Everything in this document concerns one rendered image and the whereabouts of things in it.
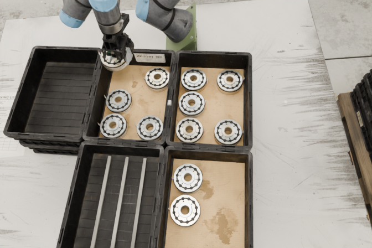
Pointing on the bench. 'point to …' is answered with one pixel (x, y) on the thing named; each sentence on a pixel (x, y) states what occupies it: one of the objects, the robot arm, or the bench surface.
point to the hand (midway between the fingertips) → (123, 56)
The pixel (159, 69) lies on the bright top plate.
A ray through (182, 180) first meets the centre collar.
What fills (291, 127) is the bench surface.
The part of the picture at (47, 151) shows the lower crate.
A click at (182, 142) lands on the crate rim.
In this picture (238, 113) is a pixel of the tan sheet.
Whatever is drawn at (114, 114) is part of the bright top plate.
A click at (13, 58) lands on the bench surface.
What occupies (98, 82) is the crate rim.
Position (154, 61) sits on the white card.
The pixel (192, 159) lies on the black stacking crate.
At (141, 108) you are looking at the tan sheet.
